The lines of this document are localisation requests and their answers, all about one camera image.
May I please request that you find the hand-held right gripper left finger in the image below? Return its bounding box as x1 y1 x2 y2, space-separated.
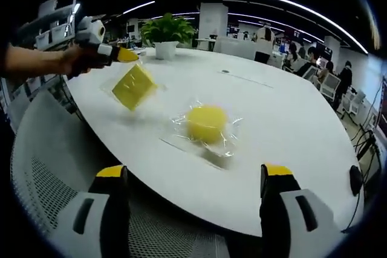
56 164 131 258

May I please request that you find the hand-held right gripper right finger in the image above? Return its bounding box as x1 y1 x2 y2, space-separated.
259 163 345 258

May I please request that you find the rectangular yellow silicone block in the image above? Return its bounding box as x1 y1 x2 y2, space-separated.
101 62 166 112

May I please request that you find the round yellow silicone block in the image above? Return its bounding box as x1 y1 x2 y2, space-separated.
169 97 244 159

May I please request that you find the person's left hand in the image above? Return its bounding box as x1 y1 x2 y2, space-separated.
59 45 106 80

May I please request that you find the shelf with storage boxes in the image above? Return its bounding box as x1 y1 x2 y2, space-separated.
18 0 82 50

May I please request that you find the short ceiling light strip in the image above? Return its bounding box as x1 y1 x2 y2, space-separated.
123 0 155 15

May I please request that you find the green potted plant white pot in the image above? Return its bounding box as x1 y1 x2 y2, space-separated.
140 13 196 60

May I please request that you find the grey mesh office chair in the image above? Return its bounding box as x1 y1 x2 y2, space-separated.
10 88 230 258

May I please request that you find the black device on table edge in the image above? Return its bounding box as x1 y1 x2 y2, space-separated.
350 164 363 197

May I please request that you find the white office chair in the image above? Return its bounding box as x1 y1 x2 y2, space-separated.
320 73 339 98

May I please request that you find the long curved ceiling light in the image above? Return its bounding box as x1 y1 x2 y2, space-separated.
191 0 369 55

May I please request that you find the thin black cable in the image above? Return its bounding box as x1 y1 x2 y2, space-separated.
344 191 365 234

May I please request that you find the bundle of black cables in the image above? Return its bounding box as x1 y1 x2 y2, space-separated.
353 129 380 162

